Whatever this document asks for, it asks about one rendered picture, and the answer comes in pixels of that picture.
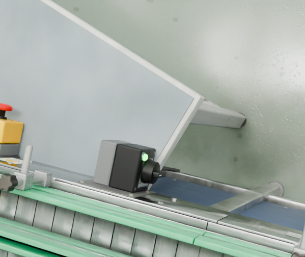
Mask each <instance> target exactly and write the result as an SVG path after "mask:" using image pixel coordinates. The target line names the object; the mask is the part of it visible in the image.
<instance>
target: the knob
mask: <svg viewBox="0 0 305 257"><path fill-rule="evenodd" d="M165 175H166V172H165V171H160V164H159V163H158V162H156V161H153V160H152V159H147V160H146V161H145V162H144V164H143V167H142V170H141V182H142V183H144V184H154V183H156V181H157V179H158V178H161V177H165Z"/></svg>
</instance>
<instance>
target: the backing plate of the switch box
mask: <svg viewBox="0 0 305 257"><path fill-rule="evenodd" d="M75 183H79V184H82V185H86V186H90V187H94V188H97V189H101V190H105V191H109V192H113V193H117V194H120V195H124V196H128V197H132V198H136V197H140V196H144V195H148V194H153V193H155V192H154V191H150V190H144V191H139V192H134V193H131V192H127V191H123V190H119V189H115V188H112V187H110V186H104V185H100V184H97V183H94V182H93V179H90V180H85V181H77V182H75Z"/></svg>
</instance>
